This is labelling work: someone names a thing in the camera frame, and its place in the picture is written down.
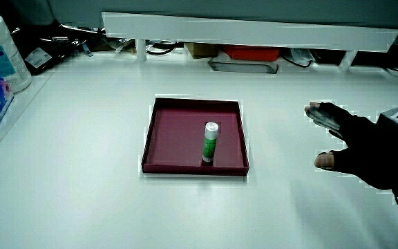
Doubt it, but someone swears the grey flat tray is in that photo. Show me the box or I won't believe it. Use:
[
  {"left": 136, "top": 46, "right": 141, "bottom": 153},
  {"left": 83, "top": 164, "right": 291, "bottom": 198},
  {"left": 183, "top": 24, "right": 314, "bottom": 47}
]
[{"left": 208, "top": 57, "right": 280, "bottom": 75}]

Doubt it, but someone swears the maroon shallow tray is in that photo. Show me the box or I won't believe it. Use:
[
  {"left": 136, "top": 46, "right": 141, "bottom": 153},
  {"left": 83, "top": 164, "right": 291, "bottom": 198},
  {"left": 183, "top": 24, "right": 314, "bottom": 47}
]
[{"left": 141, "top": 97, "right": 250, "bottom": 177}]

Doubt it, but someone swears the white desk shelf riser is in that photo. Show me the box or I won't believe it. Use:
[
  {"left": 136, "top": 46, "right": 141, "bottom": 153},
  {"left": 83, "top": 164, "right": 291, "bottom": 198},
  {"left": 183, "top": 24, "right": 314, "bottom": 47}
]
[{"left": 101, "top": 11, "right": 398, "bottom": 73}]

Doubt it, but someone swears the white wipes canister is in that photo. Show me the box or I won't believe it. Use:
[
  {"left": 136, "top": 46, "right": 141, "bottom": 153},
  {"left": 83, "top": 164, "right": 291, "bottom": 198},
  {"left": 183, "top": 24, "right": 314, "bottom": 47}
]
[{"left": 0, "top": 12, "right": 33, "bottom": 94}]

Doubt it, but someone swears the black device with white label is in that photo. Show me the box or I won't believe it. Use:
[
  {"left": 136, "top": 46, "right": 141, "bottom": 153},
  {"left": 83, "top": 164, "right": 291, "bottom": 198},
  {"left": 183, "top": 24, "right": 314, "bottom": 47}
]
[{"left": 12, "top": 34, "right": 86, "bottom": 75}]

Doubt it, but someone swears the clear plastic bag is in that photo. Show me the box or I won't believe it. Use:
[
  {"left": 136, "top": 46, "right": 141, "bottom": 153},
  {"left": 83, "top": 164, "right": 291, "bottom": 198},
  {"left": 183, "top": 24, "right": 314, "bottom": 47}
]
[{"left": 283, "top": 48, "right": 316, "bottom": 68}]

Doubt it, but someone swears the black cable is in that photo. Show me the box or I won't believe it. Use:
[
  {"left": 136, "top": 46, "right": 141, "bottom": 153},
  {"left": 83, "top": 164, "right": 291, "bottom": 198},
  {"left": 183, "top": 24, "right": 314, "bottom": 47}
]
[{"left": 145, "top": 41, "right": 180, "bottom": 57}]

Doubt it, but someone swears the orange box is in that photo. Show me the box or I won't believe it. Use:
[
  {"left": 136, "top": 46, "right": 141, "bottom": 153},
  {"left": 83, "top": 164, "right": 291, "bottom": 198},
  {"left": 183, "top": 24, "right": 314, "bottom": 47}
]
[{"left": 221, "top": 44, "right": 283, "bottom": 63}]

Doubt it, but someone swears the brown cardboard box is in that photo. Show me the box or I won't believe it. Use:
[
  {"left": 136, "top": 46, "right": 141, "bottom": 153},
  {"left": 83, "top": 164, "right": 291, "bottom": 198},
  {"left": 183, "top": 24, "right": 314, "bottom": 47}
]
[{"left": 184, "top": 41, "right": 220, "bottom": 59}]

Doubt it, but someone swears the person's right hand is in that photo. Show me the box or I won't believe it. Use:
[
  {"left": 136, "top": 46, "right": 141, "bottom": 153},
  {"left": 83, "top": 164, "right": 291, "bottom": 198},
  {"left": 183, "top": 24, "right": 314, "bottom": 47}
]
[{"left": 304, "top": 101, "right": 398, "bottom": 191}]

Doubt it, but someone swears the green glue stick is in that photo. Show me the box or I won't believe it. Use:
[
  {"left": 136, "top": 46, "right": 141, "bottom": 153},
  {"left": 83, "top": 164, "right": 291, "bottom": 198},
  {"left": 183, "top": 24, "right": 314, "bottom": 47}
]
[{"left": 202, "top": 121, "right": 220, "bottom": 164}]

